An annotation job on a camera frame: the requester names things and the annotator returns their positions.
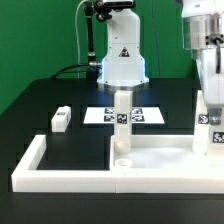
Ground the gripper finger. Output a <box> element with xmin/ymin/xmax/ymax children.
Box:
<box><xmin>208</xmin><ymin>108</ymin><xmax>222</xmax><ymax>125</ymax></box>

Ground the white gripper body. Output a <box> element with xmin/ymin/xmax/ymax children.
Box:
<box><xmin>196</xmin><ymin>49</ymin><xmax>224</xmax><ymax>108</ymax></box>

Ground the white desk top tray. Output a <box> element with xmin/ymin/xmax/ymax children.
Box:
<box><xmin>109</xmin><ymin>135</ymin><xmax>224</xmax><ymax>170</ymax></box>

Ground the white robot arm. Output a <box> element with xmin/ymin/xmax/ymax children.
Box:
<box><xmin>97</xmin><ymin>0</ymin><xmax>224</xmax><ymax>125</ymax></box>

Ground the marker tag plate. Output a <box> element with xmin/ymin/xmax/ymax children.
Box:
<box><xmin>84</xmin><ymin>107</ymin><xmax>164</xmax><ymax>124</ymax></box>

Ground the white U-shaped fence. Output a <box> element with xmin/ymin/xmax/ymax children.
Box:
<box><xmin>11</xmin><ymin>135</ymin><xmax>224</xmax><ymax>194</ymax></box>

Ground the black cable bundle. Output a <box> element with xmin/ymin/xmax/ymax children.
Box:
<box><xmin>50</xmin><ymin>63</ymin><xmax>101</xmax><ymax>80</ymax></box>

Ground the grey thin cable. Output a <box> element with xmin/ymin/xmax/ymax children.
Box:
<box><xmin>75</xmin><ymin>0</ymin><xmax>88</xmax><ymax>80</ymax></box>

